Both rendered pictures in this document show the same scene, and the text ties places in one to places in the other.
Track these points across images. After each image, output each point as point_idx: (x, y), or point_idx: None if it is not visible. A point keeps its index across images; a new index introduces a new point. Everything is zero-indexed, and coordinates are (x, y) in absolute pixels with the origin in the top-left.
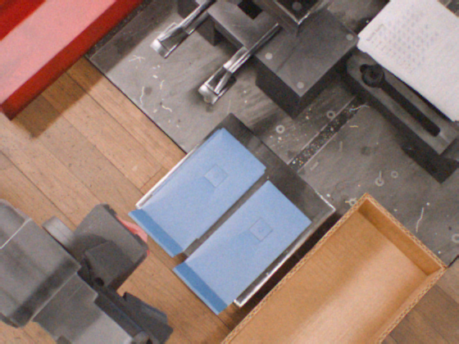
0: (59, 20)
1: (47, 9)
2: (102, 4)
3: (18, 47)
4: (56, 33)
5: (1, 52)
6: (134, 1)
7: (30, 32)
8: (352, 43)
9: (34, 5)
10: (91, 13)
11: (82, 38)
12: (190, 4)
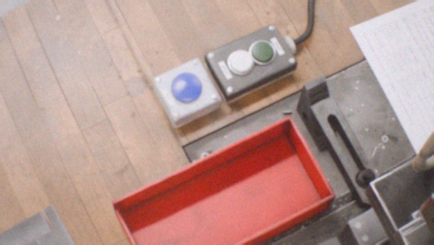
0: (228, 214)
1: (220, 200)
2: (272, 210)
3: (183, 228)
4: (222, 225)
5: (166, 227)
6: (303, 219)
7: (198, 217)
8: None
9: (209, 192)
10: (260, 215)
11: (246, 244)
12: (353, 243)
